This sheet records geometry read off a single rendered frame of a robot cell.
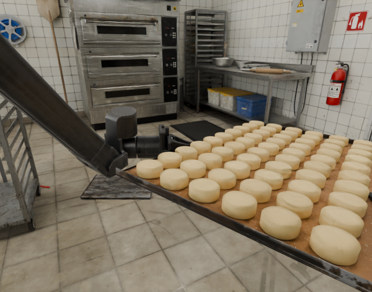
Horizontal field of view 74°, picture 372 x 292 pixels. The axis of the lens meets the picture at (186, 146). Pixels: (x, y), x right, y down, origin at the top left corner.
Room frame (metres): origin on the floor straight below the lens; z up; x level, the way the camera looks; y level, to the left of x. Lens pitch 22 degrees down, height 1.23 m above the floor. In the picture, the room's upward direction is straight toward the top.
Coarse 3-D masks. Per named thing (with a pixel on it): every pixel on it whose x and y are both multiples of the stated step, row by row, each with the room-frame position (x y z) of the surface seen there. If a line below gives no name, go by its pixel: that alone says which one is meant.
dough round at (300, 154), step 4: (288, 148) 0.54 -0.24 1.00; (292, 148) 0.54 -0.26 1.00; (284, 152) 0.52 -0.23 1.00; (288, 152) 0.51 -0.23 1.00; (292, 152) 0.52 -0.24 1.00; (296, 152) 0.52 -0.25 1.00; (300, 152) 0.52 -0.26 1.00; (296, 156) 0.50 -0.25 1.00; (300, 156) 0.50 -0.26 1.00; (304, 156) 0.51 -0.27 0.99; (300, 160) 0.50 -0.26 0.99
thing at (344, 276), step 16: (128, 176) 0.39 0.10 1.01; (160, 192) 0.34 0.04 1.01; (192, 208) 0.30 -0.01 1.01; (224, 224) 0.27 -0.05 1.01; (240, 224) 0.25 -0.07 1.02; (256, 240) 0.24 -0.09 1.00; (272, 240) 0.23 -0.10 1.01; (288, 256) 0.21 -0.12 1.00; (304, 256) 0.21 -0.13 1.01; (336, 272) 0.19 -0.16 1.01; (368, 288) 0.17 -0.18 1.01
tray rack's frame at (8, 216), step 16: (16, 112) 1.90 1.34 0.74; (0, 160) 1.83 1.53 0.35; (32, 160) 1.91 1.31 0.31; (0, 192) 1.67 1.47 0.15; (32, 192) 1.67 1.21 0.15; (0, 208) 1.47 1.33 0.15; (16, 208) 1.47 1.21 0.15; (32, 208) 1.50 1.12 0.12; (0, 224) 1.29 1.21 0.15; (16, 224) 1.32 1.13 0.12
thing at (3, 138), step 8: (0, 120) 1.36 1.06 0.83; (0, 128) 1.35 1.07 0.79; (0, 136) 1.34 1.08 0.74; (8, 144) 1.37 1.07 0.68; (8, 152) 1.35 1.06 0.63; (8, 160) 1.35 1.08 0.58; (16, 176) 1.35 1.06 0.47; (16, 184) 1.35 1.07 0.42; (16, 192) 1.34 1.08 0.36; (24, 200) 1.37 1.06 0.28; (24, 208) 1.35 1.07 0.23; (24, 216) 1.35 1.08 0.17
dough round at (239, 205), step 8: (232, 192) 0.32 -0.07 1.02; (240, 192) 0.32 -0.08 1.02; (224, 200) 0.30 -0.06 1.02; (232, 200) 0.30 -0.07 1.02; (240, 200) 0.30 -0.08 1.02; (248, 200) 0.30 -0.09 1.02; (256, 200) 0.30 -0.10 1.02; (224, 208) 0.29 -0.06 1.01; (232, 208) 0.28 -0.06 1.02; (240, 208) 0.28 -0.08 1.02; (248, 208) 0.28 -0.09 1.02; (256, 208) 0.29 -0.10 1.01; (232, 216) 0.28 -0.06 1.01; (240, 216) 0.28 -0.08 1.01; (248, 216) 0.28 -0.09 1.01
